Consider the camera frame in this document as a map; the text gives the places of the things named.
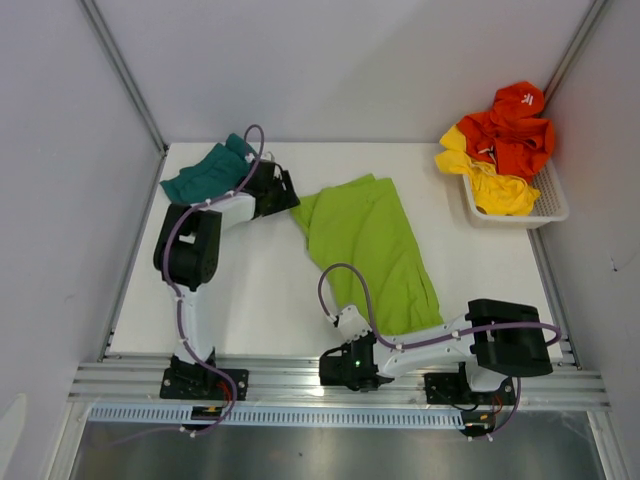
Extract teal green shorts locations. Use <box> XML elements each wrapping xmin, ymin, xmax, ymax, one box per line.
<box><xmin>160</xmin><ymin>134</ymin><xmax>257</xmax><ymax>204</ymax></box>

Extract lime green shorts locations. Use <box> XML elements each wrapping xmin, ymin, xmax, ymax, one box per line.
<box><xmin>292</xmin><ymin>174</ymin><xmax>444</xmax><ymax>335</ymax></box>

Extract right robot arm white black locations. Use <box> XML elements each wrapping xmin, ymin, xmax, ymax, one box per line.
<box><xmin>318</xmin><ymin>299</ymin><xmax>561</xmax><ymax>404</ymax></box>

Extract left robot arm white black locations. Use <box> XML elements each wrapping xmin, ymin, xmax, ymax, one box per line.
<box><xmin>153</xmin><ymin>159</ymin><xmax>300</xmax><ymax>400</ymax></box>

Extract yellow shorts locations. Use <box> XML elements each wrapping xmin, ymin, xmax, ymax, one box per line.
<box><xmin>434</xmin><ymin>126</ymin><xmax>541</xmax><ymax>216</ymax></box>

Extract orange shorts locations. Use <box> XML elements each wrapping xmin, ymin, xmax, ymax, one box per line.
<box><xmin>457</xmin><ymin>81</ymin><xmax>555</xmax><ymax>183</ymax></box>

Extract white plastic basket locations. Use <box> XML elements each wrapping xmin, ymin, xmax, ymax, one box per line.
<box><xmin>461</xmin><ymin>160</ymin><xmax>569</xmax><ymax>230</ymax></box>

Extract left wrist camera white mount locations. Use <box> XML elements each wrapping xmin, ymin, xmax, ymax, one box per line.
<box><xmin>245</xmin><ymin>152</ymin><xmax>275</xmax><ymax>164</ymax></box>

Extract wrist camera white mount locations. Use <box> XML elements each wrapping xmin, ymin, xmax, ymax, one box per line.
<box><xmin>245</xmin><ymin>152</ymin><xmax>275</xmax><ymax>164</ymax></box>
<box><xmin>328</xmin><ymin>304</ymin><xmax>372</xmax><ymax>342</ymax></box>

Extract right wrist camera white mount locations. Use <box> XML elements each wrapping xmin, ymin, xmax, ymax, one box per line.
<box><xmin>328</xmin><ymin>304</ymin><xmax>372</xmax><ymax>342</ymax></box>

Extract aluminium rail frame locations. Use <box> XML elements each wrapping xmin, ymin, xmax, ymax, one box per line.
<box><xmin>68</xmin><ymin>144</ymin><xmax>612</xmax><ymax>412</ymax></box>

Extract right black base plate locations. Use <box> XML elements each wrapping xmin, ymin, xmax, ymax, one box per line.
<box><xmin>423</xmin><ymin>372</ymin><xmax>516</xmax><ymax>409</ymax></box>

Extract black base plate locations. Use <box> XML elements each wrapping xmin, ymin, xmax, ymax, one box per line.
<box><xmin>423</xmin><ymin>372</ymin><xmax>516</xmax><ymax>409</ymax></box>
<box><xmin>159</xmin><ymin>367</ymin><xmax>232</xmax><ymax>401</ymax></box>

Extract slotted grey cable duct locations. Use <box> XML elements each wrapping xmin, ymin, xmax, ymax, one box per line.
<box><xmin>88</xmin><ymin>403</ymin><xmax>472</xmax><ymax>430</ymax></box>

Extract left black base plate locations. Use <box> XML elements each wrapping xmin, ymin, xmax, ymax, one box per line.
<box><xmin>159</xmin><ymin>367</ymin><xmax>232</xmax><ymax>401</ymax></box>

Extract left corner aluminium post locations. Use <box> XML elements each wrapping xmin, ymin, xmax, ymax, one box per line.
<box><xmin>77</xmin><ymin>0</ymin><xmax>167</xmax><ymax>154</ymax></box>

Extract corner aluminium post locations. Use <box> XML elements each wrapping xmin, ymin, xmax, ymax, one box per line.
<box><xmin>77</xmin><ymin>0</ymin><xmax>167</xmax><ymax>154</ymax></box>
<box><xmin>544</xmin><ymin>0</ymin><xmax>613</xmax><ymax>102</ymax></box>

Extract right corner aluminium post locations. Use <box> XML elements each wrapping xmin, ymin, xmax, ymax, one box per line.
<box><xmin>544</xmin><ymin>0</ymin><xmax>613</xmax><ymax>102</ymax></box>

